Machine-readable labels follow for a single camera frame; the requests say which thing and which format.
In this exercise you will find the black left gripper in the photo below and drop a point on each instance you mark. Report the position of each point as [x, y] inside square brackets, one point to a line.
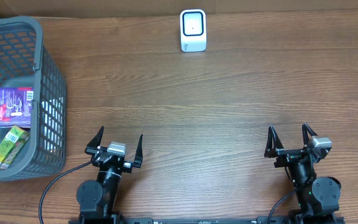
[129, 167]

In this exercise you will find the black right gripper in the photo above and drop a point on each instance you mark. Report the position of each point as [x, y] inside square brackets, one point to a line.
[275, 148]

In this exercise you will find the green yellow juice carton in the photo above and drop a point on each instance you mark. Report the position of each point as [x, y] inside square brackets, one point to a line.
[11, 144]

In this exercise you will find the purple red tissue pack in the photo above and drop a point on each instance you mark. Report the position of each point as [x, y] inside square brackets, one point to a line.
[16, 106]

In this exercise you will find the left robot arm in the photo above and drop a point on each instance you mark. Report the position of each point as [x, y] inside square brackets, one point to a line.
[97, 197]

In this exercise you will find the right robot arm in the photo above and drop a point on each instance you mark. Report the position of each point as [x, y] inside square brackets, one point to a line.
[318, 197]

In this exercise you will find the white barcode scanner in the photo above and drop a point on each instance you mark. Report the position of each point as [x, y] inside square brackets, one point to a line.
[193, 34]

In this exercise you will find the grey plastic mesh basket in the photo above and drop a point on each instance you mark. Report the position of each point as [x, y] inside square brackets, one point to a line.
[33, 101]

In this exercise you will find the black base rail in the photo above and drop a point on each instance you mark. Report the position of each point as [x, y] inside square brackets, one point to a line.
[258, 220]

